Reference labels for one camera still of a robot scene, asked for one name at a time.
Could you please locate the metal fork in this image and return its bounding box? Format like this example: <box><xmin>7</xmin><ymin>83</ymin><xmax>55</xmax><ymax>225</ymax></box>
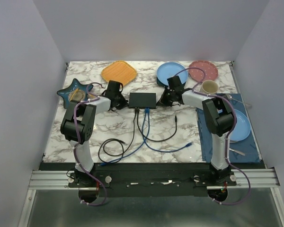
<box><xmin>229</xmin><ymin>148</ymin><xmax>245</xmax><ymax>156</ymax></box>

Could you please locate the cream ceramic mug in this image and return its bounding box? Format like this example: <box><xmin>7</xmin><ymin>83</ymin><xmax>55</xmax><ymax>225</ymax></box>
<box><xmin>200</xmin><ymin>80</ymin><xmax>219</xmax><ymax>95</ymax></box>

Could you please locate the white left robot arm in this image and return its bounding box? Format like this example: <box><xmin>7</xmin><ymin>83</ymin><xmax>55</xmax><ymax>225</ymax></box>
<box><xmin>60</xmin><ymin>80</ymin><xmax>128</xmax><ymax>187</ymax></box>

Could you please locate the blue ethernet cable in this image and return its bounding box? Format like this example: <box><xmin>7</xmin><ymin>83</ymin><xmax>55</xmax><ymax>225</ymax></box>
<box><xmin>98</xmin><ymin>107</ymin><xmax>151</xmax><ymax>166</ymax></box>
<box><xmin>142</xmin><ymin>107</ymin><xmax>194</xmax><ymax>152</ymax></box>

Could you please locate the dark blue placemat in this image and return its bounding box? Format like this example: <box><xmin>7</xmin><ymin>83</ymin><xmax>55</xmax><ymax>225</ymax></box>
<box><xmin>196</xmin><ymin>94</ymin><xmax>260</xmax><ymax>163</ymax></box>

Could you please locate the metal spoon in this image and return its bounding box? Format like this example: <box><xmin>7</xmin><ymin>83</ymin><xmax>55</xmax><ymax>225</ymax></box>
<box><xmin>225</xmin><ymin>94</ymin><xmax>252</xmax><ymax>108</ymax></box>

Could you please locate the light blue plate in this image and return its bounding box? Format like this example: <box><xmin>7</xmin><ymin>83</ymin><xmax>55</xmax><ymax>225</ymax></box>
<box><xmin>230</xmin><ymin>109</ymin><xmax>251</xmax><ymax>142</ymax></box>

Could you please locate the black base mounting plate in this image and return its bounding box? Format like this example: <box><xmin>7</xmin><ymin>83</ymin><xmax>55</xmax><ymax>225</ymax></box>
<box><xmin>39</xmin><ymin>162</ymin><xmax>267</xmax><ymax>198</ymax></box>

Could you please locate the blue star-shaped dish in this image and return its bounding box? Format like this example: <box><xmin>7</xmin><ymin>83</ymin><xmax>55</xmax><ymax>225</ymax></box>
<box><xmin>56</xmin><ymin>79</ymin><xmax>93</xmax><ymax>109</ymax></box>

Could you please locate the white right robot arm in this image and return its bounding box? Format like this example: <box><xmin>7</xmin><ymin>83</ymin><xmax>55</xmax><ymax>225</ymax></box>
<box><xmin>157</xmin><ymin>76</ymin><xmax>237</xmax><ymax>185</ymax></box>

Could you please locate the blue round plate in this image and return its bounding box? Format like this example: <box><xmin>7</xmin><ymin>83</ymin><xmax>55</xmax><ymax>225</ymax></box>
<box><xmin>157</xmin><ymin>62</ymin><xmax>188</xmax><ymax>85</ymax></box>

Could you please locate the black network switch box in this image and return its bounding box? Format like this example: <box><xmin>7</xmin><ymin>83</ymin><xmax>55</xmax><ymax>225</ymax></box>
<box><xmin>128</xmin><ymin>92</ymin><xmax>156</xmax><ymax>109</ymax></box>

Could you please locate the pink dotted plate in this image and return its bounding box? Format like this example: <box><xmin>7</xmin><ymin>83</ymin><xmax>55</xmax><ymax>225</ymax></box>
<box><xmin>188</xmin><ymin>60</ymin><xmax>219</xmax><ymax>82</ymax></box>

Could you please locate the orange woven square plate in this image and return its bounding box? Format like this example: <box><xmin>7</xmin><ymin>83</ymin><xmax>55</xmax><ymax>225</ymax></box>
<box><xmin>101</xmin><ymin>61</ymin><xmax>137</xmax><ymax>87</ymax></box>

